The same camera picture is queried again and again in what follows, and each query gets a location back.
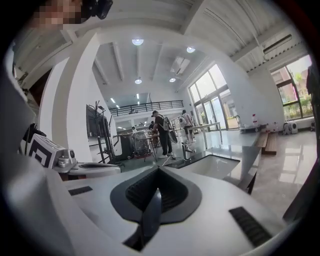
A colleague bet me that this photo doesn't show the person's white shirt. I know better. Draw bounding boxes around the person's white shirt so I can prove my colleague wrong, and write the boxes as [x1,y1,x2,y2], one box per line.
[0,42,131,256]

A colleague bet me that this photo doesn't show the black mezzanine railing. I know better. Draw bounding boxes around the black mezzanine railing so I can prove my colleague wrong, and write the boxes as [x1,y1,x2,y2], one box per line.
[108,99,185,117]

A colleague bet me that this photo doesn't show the wooden bench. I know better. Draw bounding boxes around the wooden bench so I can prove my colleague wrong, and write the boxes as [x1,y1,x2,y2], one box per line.
[256,131,279,155]

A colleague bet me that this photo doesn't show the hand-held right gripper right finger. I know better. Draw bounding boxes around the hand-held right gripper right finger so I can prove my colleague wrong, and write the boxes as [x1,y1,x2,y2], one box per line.
[149,165,286,254]

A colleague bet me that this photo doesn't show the white sink basin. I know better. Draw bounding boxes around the white sink basin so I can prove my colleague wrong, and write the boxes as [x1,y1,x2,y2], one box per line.
[174,153,241,181]

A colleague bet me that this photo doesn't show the wrapped cart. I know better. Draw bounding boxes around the wrapped cart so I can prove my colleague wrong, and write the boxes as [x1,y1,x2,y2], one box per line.
[131,130,154,159]

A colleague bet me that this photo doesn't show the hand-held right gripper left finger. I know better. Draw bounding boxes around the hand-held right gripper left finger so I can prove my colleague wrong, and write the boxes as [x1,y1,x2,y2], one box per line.
[63,165,160,245]

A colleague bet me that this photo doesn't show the large dark-framed window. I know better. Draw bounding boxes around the large dark-framed window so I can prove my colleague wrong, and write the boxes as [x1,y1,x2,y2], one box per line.
[269,54,316,120]

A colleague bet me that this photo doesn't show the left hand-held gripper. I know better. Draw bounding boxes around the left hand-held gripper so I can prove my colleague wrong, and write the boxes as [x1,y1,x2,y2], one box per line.
[18,122,123,176]

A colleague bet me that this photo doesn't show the person's head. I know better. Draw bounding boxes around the person's head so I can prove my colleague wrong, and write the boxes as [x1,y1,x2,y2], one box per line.
[31,0,85,31]

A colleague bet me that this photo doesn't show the white backpack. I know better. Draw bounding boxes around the white backpack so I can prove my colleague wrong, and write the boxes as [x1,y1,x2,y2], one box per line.
[282,120,300,135]

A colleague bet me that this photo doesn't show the black head-worn camera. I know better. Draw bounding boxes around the black head-worn camera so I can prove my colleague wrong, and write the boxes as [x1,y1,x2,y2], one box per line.
[80,0,114,21]

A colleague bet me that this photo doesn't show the white wall air conditioner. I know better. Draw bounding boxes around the white wall air conditioner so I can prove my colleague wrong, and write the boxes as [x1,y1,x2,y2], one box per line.
[262,33,293,55]

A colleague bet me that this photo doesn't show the tall glass door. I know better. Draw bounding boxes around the tall glass door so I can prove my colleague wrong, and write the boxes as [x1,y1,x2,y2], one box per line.
[187,63,236,131]

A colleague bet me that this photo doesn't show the black display screen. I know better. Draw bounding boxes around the black display screen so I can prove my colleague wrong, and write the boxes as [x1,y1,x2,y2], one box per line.
[85,104,118,164]

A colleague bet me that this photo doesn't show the grey sink counter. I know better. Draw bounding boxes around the grey sink counter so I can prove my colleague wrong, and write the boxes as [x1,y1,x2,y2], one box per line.
[159,129,262,190]

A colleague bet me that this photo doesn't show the chrome sink faucet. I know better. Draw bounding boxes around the chrome sink faucet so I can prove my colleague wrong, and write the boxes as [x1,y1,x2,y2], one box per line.
[180,140,197,163]

